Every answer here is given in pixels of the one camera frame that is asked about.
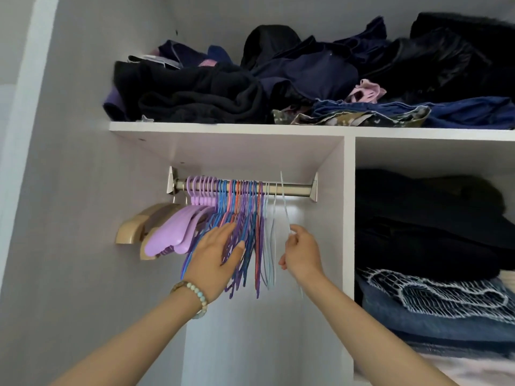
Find navy blue garment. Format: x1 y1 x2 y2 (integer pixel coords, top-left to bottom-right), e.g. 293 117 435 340
249 16 390 108

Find black hooded garment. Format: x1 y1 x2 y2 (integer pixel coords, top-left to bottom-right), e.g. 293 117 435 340
240 24 303 71

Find black shiny jacket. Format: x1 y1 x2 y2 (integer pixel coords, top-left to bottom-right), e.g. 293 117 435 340
360 27 515 105

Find black fleece garment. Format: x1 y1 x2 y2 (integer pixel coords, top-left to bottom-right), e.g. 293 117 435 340
113 61 267 124

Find navy garment with grey trim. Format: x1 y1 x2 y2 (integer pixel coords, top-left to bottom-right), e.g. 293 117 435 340
156 39 235 71

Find camouflage cloth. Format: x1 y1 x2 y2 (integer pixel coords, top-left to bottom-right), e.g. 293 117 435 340
271 106 432 128

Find purple cloth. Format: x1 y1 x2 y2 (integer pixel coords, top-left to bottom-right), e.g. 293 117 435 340
102 86 121 121

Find person's right hand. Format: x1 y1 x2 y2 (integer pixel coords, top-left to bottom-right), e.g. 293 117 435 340
279 224 326 284

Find row of coloured wire hangers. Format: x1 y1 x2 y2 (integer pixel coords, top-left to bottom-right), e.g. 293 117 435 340
181 179 268 300

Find white wire hanger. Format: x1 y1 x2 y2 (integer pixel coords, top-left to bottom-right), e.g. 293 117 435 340
279 170 305 304

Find person's left forearm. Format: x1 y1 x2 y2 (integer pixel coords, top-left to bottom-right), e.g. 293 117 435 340
47 283 204 386

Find person's left hand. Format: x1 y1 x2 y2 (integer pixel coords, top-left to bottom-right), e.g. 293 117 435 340
183 223 246 303

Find row of purple plastic hangers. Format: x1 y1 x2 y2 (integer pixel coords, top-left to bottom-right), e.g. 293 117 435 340
144 175 220 257

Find pale blue wire hanger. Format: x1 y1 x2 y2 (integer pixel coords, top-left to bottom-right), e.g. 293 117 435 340
263 181 279 287

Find pale bead bracelet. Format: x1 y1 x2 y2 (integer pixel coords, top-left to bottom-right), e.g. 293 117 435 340
170 280 209 320

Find black fuzzy garment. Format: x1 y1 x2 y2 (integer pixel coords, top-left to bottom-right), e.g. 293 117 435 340
410 12 515 66

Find folded blue jeans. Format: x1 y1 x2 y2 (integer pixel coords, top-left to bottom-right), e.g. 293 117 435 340
356 275 515 358

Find blue denim garment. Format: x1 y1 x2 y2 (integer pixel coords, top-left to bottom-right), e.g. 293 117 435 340
311 96 515 130

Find black folded garment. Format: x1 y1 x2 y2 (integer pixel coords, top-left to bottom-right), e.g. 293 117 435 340
355 169 507 221
355 213 515 283

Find person's right forearm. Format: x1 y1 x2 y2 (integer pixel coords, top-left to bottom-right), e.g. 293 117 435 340
295 273 460 386

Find white wardrobe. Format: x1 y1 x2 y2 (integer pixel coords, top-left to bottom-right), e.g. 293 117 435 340
0 0 515 386

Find metal clothes rail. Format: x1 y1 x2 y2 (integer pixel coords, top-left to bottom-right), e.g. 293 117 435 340
173 177 314 197

